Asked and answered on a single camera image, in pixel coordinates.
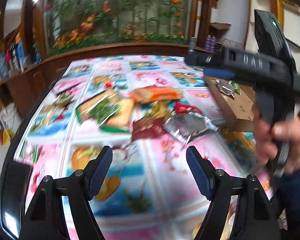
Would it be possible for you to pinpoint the colourful fruit pattern tablecloth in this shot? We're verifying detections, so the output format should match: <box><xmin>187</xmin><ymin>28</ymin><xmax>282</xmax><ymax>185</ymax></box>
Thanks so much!
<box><xmin>1</xmin><ymin>55</ymin><xmax>273</xmax><ymax>239</ymax></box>

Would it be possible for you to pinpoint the brown cardboard box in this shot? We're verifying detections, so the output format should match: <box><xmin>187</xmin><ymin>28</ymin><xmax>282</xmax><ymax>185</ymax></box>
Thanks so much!
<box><xmin>203</xmin><ymin>76</ymin><xmax>254</xmax><ymax>132</ymax></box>

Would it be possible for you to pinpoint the dark wooden sideboard cabinet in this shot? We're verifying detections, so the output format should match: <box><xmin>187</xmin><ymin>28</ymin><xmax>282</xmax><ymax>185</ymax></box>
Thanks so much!
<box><xmin>0</xmin><ymin>42</ymin><xmax>189</xmax><ymax>118</ymax></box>

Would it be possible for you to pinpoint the orange cracker package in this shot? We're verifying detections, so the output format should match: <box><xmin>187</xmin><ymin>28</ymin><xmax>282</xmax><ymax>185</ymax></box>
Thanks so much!
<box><xmin>129</xmin><ymin>86</ymin><xmax>183</xmax><ymax>103</ymax></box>

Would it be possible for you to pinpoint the silver wrapper in box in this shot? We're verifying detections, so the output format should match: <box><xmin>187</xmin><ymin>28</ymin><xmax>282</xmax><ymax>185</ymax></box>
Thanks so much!
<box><xmin>215</xmin><ymin>79</ymin><xmax>235</xmax><ymax>99</ymax></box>

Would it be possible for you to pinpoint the red small snack packet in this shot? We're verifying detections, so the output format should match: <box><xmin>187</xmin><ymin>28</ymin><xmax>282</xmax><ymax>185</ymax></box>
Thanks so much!
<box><xmin>174</xmin><ymin>102</ymin><xmax>202</xmax><ymax>114</ymax></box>

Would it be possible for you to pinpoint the silver foil snack packet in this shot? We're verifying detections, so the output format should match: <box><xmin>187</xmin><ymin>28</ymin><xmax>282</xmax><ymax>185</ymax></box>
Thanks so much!
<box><xmin>162</xmin><ymin>111</ymin><xmax>218</xmax><ymax>146</ymax></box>

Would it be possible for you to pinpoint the dark red snack packet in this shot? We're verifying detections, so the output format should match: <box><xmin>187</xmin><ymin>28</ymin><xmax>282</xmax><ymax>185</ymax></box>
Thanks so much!
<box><xmin>132</xmin><ymin>116</ymin><xmax>166</xmax><ymax>141</ymax></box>

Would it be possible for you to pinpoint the grey black cylindrical device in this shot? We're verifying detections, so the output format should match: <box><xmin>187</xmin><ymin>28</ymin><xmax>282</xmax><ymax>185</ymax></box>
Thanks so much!
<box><xmin>189</xmin><ymin>36</ymin><xmax>197</xmax><ymax>54</ymax></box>

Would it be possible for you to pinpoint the green pea snack packet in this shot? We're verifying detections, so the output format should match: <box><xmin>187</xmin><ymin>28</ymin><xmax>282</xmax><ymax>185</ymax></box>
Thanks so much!
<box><xmin>229</xmin><ymin>81</ymin><xmax>241</xmax><ymax>95</ymax></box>

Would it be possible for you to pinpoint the yellow green cracker package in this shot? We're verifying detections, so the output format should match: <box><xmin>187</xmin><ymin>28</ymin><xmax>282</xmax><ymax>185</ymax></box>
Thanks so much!
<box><xmin>75</xmin><ymin>88</ymin><xmax>134</xmax><ymax>133</ymax></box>

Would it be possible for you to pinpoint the large floral wall painting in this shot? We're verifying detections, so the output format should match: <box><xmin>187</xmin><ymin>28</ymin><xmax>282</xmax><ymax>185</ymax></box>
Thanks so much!
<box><xmin>44</xmin><ymin>0</ymin><xmax>192</xmax><ymax>56</ymax></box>

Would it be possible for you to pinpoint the person's right hand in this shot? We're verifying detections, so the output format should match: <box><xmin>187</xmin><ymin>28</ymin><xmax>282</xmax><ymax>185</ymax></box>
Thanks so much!
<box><xmin>251</xmin><ymin>104</ymin><xmax>300</xmax><ymax>174</ymax></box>

